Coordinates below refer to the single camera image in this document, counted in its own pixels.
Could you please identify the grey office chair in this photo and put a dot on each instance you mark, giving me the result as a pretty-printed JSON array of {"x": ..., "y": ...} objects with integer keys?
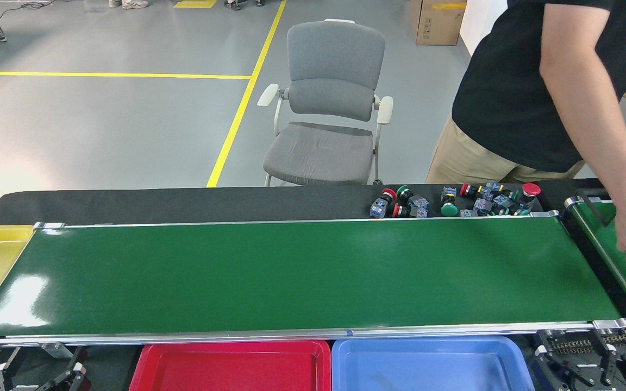
[{"x": 318, "y": 152}]

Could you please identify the long green conveyor belt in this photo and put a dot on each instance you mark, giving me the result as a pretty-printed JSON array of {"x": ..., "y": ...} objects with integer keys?
[{"x": 291, "y": 271}]

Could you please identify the red plastic tray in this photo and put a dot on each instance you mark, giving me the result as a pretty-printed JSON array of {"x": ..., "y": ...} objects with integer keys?
[{"x": 226, "y": 369}]

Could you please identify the blue plastic tray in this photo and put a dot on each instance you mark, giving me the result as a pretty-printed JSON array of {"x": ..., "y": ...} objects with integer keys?
[{"x": 427, "y": 369}]

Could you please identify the short green conveyor belt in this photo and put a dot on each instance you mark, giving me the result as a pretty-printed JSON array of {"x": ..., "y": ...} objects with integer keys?
[{"x": 606, "y": 244}]

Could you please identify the person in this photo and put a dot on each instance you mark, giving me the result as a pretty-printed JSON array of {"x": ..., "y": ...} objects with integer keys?
[
  {"x": 498, "y": 81},
  {"x": 133, "y": 4},
  {"x": 234, "y": 4}
]

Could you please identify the green push button switch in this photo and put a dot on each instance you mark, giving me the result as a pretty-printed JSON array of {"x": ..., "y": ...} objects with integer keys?
[
  {"x": 503, "y": 200},
  {"x": 449, "y": 209},
  {"x": 413, "y": 200},
  {"x": 519, "y": 210}
]

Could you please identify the black guide bracket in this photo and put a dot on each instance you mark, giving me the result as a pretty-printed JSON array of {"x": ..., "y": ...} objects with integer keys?
[{"x": 598, "y": 212}]

